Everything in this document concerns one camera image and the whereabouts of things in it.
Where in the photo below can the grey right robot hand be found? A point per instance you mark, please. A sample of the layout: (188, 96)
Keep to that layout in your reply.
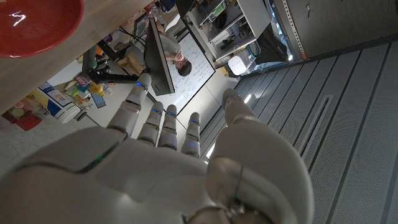
(149, 180)

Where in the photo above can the red bowl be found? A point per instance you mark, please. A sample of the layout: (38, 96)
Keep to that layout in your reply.
(34, 28)

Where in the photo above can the yellow bottle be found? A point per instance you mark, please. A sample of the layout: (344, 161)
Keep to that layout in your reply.
(97, 89)

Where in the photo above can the whiteboard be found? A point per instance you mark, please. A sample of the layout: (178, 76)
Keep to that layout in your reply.
(194, 74)

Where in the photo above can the white wipes canister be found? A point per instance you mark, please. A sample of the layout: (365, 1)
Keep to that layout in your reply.
(60, 104)

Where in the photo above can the black computer monitor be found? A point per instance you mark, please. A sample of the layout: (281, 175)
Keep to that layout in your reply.
(158, 62)

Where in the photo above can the ceiling light strip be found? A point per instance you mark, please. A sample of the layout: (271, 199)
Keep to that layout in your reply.
(247, 98)

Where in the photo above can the seated person grey shirt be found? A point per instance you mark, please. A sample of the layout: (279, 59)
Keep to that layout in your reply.
(172, 48)

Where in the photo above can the red cup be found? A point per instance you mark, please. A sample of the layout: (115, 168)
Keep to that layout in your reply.
(26, 121)

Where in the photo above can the white box device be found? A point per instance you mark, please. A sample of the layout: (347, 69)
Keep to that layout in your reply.
(238, 65)

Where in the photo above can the white shelf unit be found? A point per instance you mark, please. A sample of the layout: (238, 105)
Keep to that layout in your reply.
(230, 28)

